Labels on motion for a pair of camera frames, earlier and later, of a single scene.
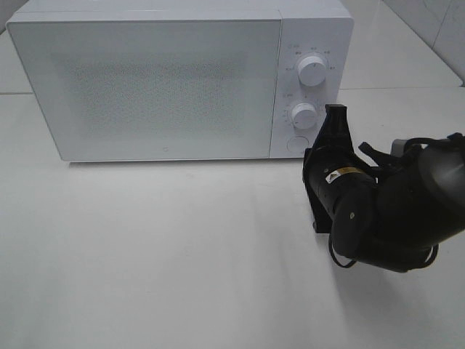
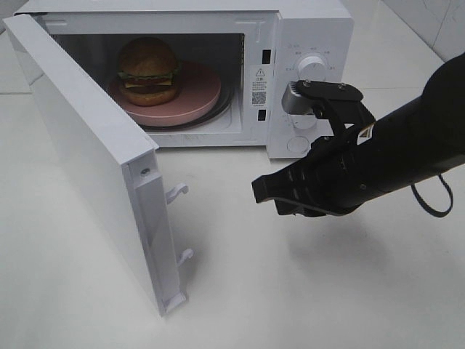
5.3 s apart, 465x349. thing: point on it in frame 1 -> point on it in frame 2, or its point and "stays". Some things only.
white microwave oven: x=143 y=80 stays
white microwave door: x=155 y=89 -> x=120 y=162
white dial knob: x=304 y=115 stays
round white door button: x=298 y=144 stays
